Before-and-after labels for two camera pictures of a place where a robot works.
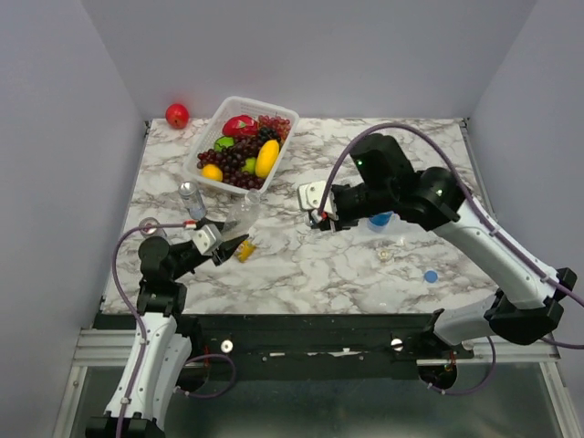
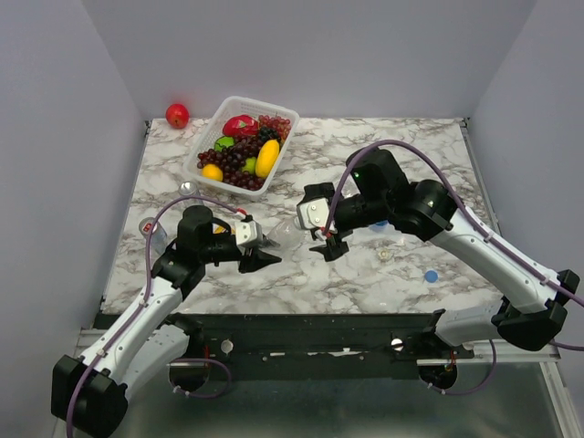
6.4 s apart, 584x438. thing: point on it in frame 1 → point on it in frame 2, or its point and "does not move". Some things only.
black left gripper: x=226 y=249 → x=254 y=263
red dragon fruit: x=241 y=125 does not move
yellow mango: x=266 y=158 does not move
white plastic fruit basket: x=232 y=107 does not move
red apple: x=177 y=116 does not move
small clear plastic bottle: x=241 y=219 → x=286 y=234
